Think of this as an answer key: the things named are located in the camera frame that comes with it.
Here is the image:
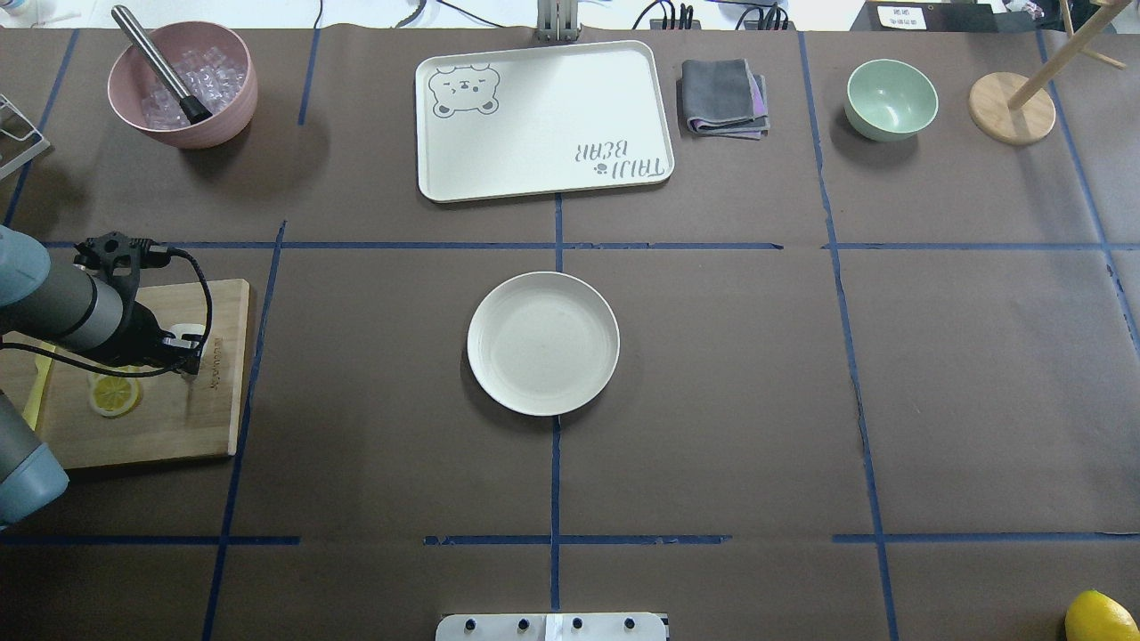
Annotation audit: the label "white round plate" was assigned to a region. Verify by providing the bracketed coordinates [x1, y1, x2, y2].
[467, 271, 622, 417]

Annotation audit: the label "steel black-tipped muddler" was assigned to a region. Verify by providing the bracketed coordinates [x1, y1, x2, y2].
[109, 5, 212, 125]

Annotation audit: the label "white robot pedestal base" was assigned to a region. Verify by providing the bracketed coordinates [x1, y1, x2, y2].
[435, 612, 671, 640]

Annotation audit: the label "white steamed bun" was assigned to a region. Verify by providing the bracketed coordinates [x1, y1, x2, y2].
[166, 323, 207, 362]

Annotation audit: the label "green bowl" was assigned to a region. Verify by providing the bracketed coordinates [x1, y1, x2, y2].
[844, 60, 941, 141]

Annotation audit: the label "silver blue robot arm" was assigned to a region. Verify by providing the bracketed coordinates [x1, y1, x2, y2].
[1, 225, 213, 530]

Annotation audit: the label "folded grey purple cloths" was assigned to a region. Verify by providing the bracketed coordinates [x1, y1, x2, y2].
[679, 60, 770, 141]

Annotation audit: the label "yellow plastic knife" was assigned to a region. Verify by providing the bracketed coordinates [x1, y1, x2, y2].
[21, 354, 52, 433]

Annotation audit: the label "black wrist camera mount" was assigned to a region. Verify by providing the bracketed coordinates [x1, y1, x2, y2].
[73, 232, 172, 289]

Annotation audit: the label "lemon slice bottom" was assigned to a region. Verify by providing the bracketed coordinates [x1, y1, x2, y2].
[88, 375, 143, 417]

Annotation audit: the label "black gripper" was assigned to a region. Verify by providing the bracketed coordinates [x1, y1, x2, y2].
[114, 303, 200, 375]

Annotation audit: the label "black orange power strip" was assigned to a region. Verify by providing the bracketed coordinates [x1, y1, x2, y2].
[632, 1, 795, 31]

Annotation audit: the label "cream bear tray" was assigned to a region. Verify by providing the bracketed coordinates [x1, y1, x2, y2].
[415, 40, 675, 203]

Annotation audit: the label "aluminium frame post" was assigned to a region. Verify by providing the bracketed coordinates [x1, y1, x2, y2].
[536, 0, 581, 42]

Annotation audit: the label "black box with label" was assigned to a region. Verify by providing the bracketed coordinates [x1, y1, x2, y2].
[850, 1, 1000, 33]

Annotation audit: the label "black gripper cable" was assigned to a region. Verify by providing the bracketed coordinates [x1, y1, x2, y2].
[0, 248, 215, 378]

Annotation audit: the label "pink bowl with ice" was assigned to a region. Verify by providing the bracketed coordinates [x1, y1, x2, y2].
[107, 21, 259, 151]

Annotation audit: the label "yellow lemon near arm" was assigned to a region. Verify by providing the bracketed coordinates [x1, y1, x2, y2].
[1062, 591, 1139, 640]

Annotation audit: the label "wooden mug tree stand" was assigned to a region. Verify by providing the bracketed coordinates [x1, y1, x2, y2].
[966, 1, 1127, 146]

